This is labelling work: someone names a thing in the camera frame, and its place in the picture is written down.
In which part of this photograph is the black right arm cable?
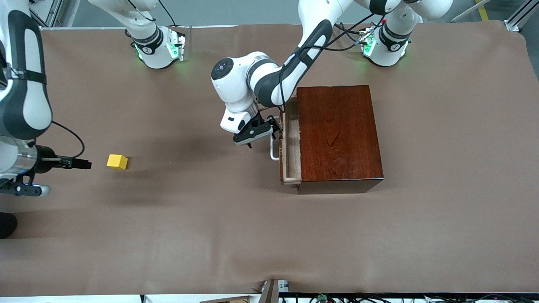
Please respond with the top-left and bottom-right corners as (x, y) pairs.
(51, 120), (85, 160)

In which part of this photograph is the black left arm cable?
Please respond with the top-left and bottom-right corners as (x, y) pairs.
(278, 13), (386, 113)

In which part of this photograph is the yellow block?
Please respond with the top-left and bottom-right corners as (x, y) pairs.
(107, 154), (128, 170)

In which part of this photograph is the black base cable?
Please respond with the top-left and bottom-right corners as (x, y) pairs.
(158, 0), (177, 27)

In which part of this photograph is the dark red-brown wooden cabinet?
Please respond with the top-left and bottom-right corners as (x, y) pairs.
(297, 85), (384, 195)

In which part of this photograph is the light wood drawer white handle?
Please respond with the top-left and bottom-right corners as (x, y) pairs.
(269, 98), (303, 186)

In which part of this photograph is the aluminium frame profile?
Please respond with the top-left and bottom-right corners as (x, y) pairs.
(504, 0), (539, 32)
(29, 0), (80, 29)

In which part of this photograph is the metal bracket with post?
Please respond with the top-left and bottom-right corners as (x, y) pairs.
(259, 279), (289, 303)

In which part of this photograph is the table cover mat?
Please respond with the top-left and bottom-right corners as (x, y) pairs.
(0, 21), (539, 295)

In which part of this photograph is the black rounded object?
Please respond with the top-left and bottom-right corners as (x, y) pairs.
(0, 213), (18, 239)

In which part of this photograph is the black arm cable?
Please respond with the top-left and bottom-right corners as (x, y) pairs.
(51, 120), (85, 160)
(278, 13), (386, 113)

